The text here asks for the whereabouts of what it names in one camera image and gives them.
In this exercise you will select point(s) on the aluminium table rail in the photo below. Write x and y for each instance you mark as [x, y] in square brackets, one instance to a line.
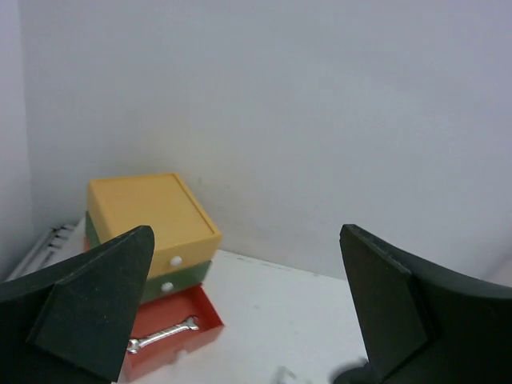
[51, 242]

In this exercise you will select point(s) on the yellow top drawer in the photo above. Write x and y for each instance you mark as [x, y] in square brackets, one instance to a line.
[172, 258]

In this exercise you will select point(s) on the silver open-end wrench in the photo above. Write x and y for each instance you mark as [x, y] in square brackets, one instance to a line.
[136, 344]

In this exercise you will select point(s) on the yellow drawer cabinet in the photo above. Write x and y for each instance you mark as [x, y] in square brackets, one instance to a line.
[162, 201]

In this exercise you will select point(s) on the red bottom drawer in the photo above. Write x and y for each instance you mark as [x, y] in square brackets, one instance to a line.
[175, 316]

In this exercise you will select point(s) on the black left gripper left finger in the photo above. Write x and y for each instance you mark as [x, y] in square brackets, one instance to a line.
[71, 322]

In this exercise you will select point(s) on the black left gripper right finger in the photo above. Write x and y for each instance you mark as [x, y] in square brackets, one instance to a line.
[421, 322]

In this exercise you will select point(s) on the green drawer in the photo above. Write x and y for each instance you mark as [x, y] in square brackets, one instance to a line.
[162, 285]

